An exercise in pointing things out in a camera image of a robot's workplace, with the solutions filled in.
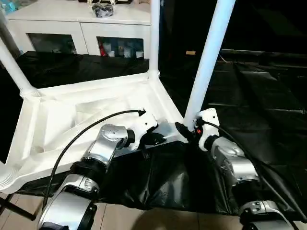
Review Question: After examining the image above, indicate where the white glass-door cabinet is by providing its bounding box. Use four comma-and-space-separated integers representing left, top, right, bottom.
7, 0, 152, 58

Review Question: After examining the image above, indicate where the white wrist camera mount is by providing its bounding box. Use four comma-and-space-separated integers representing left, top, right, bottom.
197, 107, 221, 152
130, 110, 159, 152

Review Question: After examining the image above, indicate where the dark patterned bundle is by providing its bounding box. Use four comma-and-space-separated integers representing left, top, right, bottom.
91, 1, 115, 18

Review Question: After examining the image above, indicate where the blue vertical panel edge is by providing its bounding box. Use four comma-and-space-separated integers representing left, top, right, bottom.
158, 0, 166, 60

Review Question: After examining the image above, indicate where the black plastic mat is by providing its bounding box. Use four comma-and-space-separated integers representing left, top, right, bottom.
0, 51, 307, 215

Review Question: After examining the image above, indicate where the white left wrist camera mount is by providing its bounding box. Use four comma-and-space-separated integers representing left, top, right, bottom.
130, 110, 159, 152

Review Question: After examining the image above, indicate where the white plastic table top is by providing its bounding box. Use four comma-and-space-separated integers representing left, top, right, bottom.
0, 71, 190, 195

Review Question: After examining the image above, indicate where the black horizontal bar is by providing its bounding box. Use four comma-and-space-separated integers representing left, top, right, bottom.
220, 48, 307, 58

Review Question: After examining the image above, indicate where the black folding table frame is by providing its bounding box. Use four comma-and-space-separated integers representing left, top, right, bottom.
0, 193, 44, 221

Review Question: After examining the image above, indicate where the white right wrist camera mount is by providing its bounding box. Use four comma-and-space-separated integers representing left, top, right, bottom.
197, 107, 221, 152

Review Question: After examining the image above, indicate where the white plastic table leg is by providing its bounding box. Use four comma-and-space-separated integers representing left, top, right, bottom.
183, 0, 237, 132
0, 38, 41, 99
148, 0, 161, 80
0, 160, 19, 190

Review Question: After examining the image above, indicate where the dark furniture with brass label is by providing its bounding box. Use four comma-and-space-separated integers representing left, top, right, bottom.
158, 0, 307, 58

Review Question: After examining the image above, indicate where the grey curtain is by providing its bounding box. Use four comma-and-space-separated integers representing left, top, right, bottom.
0, 20, 22, 58

